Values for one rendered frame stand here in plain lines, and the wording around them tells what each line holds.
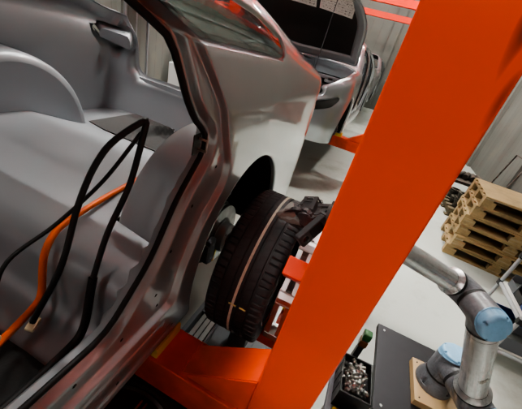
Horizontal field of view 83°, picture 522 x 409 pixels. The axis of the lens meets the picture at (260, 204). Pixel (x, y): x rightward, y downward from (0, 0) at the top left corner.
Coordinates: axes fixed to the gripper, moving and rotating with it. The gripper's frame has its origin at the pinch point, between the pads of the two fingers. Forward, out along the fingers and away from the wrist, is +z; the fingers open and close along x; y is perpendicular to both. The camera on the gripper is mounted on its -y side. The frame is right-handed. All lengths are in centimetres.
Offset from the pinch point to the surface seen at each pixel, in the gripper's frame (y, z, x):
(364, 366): -12, -18, -89
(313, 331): -34.6, -26.7, -0.7
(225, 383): -51, 6, -26
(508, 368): 68, -84, -235
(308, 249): 0.1, -6.3, -17.7
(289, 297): -17.7, -3.7, -23.7
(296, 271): -12.7, -8.2, -13.2
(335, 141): 321, 126, -180
